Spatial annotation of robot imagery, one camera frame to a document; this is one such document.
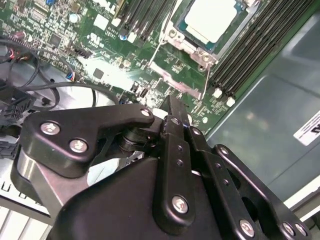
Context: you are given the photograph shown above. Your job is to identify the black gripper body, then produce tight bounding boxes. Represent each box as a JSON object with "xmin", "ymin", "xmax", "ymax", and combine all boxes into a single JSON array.
[{"xmin": 47, "ymin": 126, "xmax": 233, "ymax": 240}]

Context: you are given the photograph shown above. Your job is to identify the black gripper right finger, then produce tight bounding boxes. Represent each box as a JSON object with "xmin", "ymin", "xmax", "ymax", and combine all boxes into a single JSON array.
[{"xmin": 188, "ymin": 126, "xmax": 312, "ymax": 240}]

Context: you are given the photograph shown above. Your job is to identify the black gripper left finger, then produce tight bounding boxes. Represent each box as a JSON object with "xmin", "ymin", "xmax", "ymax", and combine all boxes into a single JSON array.
[{"xmin": 10, "ymin": 96, "xmax": 196, "ymax": 235}]

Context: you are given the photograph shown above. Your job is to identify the wire locking lever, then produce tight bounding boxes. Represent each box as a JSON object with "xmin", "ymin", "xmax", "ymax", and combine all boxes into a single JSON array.
[
  {"xmin": 149, "ymin": 0, "xmax": 176, "ymax": 66},
  {"xmin": 202, "ymin": 62, "xmax": 215, "ymax": 98}
]

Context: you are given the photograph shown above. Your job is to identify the silver CPU chip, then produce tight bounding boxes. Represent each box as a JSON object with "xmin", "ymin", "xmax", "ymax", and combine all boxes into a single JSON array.
[{"xmin": 183, "ymin": 0, "xmax": 250, "ymax": 46}]

